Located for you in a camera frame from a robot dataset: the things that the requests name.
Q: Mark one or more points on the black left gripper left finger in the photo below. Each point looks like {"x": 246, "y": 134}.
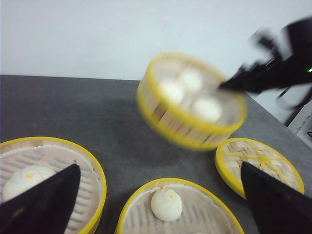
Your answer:
{"x": 45, "y": 208}

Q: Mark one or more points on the bamboo steamer basket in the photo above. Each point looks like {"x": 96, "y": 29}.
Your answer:
{"x": 57, "y": 154}
{"x": 180, "y": 219}
{"x": 176, "y": 122}

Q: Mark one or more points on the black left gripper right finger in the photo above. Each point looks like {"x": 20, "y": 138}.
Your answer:
{"x": 276, "y": 207}

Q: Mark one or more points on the white bun rear left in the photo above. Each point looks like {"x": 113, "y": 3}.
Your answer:
{"x": 172, "y": 90}

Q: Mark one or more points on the white bun front left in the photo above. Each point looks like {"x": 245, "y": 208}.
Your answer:
{"x": 166, "y": 205}

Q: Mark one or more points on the white steamer liner cloth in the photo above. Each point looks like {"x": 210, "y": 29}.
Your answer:
{"x": 192, "y": 214}

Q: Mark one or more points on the white bun rear right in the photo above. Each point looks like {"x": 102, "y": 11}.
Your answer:
{"x": 191, "y": 79}

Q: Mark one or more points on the white bun left basket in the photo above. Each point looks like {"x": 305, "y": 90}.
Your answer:
{"x": 24, "y": 179}

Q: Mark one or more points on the woven bamboo steamer lid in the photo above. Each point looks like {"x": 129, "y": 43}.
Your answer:
{"x": 233, "y": 152}

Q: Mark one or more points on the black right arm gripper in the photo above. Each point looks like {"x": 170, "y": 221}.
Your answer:
{"x": 278, "y": 72}

